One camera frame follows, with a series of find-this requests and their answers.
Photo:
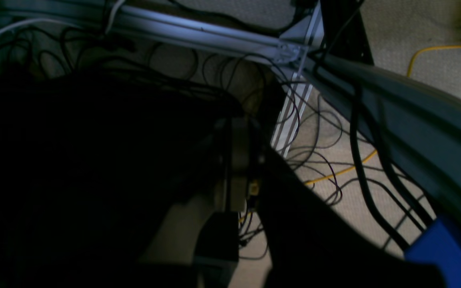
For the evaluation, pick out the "aluminium frame rail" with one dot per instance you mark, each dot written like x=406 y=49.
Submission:
x=285 y=53

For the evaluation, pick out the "black table leg post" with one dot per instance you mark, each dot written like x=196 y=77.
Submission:
x=344 y=30

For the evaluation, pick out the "blue plastic part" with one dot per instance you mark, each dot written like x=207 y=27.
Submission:
x=439 y=245

